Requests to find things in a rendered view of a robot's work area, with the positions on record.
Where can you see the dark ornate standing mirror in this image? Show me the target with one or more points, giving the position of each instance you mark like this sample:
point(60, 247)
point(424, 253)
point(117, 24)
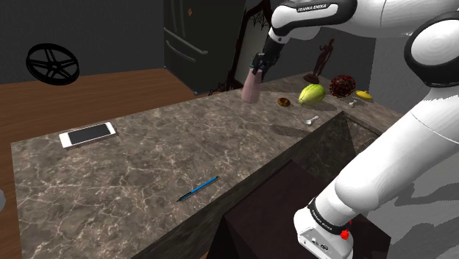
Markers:
point(243, 46)

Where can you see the black wheel rim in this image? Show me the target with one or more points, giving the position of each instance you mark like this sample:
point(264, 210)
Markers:
point(52, 64)

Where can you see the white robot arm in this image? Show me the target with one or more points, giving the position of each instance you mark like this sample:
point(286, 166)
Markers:
point(380, 168)

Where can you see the blue pen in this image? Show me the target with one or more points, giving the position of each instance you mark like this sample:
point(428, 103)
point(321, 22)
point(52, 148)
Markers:
point(198, 188)

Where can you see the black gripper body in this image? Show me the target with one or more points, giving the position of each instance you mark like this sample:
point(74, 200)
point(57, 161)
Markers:
point(268, 54)

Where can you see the dark robot stand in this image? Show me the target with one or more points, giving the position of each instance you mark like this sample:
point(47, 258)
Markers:
point(272, 218)

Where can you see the dark brown human figurine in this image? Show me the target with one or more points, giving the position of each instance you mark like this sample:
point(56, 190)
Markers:
point(320, 62)

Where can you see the yellow squash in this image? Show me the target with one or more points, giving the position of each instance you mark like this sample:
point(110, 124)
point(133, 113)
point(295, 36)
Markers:
point(364, 94)

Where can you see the white spoon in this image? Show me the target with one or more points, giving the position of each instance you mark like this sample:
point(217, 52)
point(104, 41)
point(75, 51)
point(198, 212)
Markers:
point(312, 120)

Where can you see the brown doughnut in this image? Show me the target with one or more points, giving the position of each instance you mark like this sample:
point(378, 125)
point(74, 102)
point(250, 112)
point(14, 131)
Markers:
point(283, 102)

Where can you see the dark red spiky ball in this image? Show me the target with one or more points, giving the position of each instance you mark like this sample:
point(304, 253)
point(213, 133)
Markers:
point(342, 86)

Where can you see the dark refrigerator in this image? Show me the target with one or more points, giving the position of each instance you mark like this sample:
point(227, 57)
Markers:
point(193, 43)

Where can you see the white smartphone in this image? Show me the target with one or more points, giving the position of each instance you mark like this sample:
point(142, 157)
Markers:
point(87, 134)

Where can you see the yellow-green ribbed fruit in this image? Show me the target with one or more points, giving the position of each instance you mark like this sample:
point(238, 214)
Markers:
point(312, 94)

